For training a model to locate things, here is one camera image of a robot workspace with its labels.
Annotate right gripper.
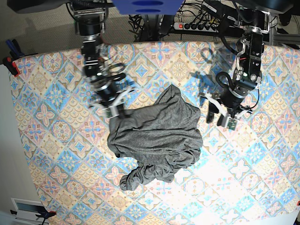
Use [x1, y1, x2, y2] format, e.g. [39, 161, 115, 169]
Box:
[90, 80, 134, 119]

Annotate patterned tablecloth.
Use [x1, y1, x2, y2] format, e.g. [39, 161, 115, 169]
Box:
[10, 42, 300, 225]

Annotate blue black clamp handles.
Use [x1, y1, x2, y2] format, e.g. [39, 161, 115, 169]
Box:
[6, 39, 25, 59]

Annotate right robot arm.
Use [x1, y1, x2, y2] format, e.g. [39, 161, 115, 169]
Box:
[66, 0, 133, 119]

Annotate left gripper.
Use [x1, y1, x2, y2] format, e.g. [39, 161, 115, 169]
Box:
[200, 87, 253, 130]

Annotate red black clamp upper left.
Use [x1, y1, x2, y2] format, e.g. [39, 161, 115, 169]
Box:
[2, 57, 20, 77]

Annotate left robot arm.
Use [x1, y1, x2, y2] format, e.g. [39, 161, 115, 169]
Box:
[201, 0, 272, 130]

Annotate white floor vent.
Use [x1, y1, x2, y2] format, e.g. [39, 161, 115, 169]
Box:
[11, 198, 46, 225]

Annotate white power strip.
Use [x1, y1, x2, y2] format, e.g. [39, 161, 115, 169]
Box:
[173, 22, 217, 32]

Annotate grey t-shirt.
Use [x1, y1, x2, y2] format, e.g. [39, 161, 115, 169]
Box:
[107, 85, 203, 191]

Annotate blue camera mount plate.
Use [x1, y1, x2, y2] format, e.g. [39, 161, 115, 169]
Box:
[112, 0, 183, 15]

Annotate black orange clamp lower left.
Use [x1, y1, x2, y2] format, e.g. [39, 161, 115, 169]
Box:
[10, 210, 56, 225]

